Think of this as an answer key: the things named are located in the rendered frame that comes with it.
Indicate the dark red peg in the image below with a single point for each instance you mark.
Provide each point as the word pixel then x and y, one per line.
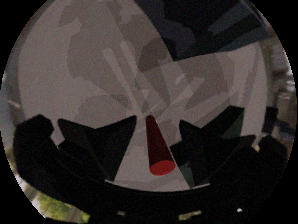
pixel 160 159

